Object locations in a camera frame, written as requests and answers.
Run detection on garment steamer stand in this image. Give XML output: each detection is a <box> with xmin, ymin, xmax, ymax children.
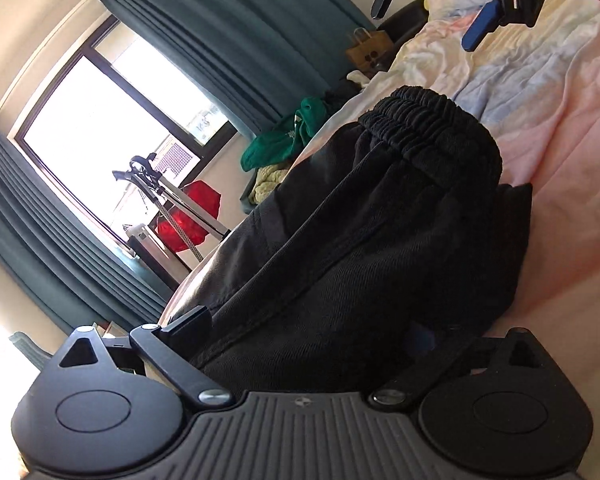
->
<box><xmin>112</xmin><ymin>153</ymin><xmax>230</xmax><ymax>262</ymax></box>

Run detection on black folded board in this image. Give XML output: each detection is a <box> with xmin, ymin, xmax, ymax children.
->
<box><xmin>125</xmin><ymin>224</ymin><xmax>192</xmax><ymax>290</ymax></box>

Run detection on brown paper bag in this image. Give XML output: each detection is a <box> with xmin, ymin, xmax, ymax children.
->
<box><xmin>344</xmin><ymin>27</ymin><xmax>393</xmax><ymax>73</ymax></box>

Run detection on pastel bed sheet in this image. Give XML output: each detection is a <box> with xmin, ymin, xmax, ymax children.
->
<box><xmin>148</xmin><ymin>0</ymin><xmax>600</xmax><ymax>479</ymax></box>

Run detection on teal framed mirror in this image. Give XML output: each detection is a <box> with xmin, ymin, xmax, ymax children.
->
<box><xmin>9</xmin><ymin>332</ymin><xmax>52</xmax><ymax>370</ymax></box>

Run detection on window frame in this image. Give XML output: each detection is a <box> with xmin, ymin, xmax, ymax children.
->
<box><xmin>15</xmin><ymin>16</ymin><xmax>236</xmax><ymax>243</ymax></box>

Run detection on black pants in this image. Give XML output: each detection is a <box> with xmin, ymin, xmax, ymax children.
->
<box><xmin>190</xmin><ymin>86</ymin><xmax>532</xmax><ymax>393</ymax></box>

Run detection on left teal curtain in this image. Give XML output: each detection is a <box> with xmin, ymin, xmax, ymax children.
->
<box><xmin>0</xmin><ymin>133</ymin><xmax>172</xmax><ymax>334</ymax></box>

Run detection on green garment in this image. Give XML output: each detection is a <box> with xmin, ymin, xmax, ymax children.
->
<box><xmin>240</xmin><ymin>96</ymin><xmax>332</xmax><ymax>172</ymax></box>

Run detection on yellow knitted garment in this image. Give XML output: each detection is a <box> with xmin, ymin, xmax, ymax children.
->
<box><xmin>249</xmin><ymin>162</ymin><xmax>290</xmax><ymax>206</ymax></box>

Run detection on right teal curtain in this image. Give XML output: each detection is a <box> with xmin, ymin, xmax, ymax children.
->
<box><xmin>99</xmin><ymin>0</ymin><xmax>372</xmax><ymax>138</ymax></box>

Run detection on teal curtain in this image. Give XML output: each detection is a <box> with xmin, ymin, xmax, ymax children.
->
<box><xmin>0</xmin><ymin>133</ymin><xmax>172</xmax><ymax>334</ymax></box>
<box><xmin>99</xmin><ymin>0</ymin><xmax>372</xmax><ymax>138</ymax></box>

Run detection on red garment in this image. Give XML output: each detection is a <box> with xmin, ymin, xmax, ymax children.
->
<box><xmin>155</xmin><ymin>181</ymin><xmax>221</xmax><ymax>252</ymax></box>

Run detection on black armchair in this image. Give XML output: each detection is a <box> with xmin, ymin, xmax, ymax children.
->
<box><xmin>377</xmin><ymin>0</ymin><xmax>429</xmax><ymax>72</ymax></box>

